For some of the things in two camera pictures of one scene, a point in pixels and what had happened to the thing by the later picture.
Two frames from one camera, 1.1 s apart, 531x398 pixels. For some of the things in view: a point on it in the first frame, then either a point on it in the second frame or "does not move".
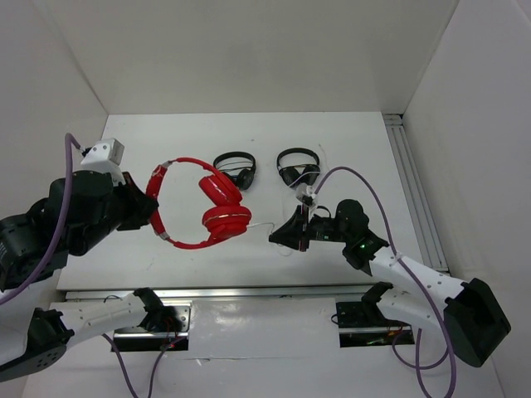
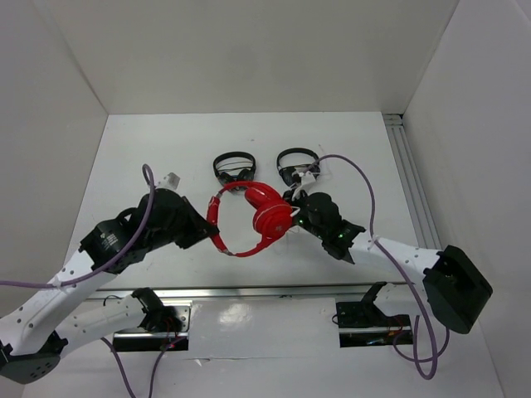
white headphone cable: x=273 y=232 -> x=300 y=177
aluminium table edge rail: x=221 y=293 does not move
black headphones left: x=244 y=179 does not move
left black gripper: x=143 y=206 -> x=199 y=229
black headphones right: x=292 y=177 does not move
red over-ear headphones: x=224 y=217 -> x=272 y=215
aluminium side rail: x=416 y=194 does not move
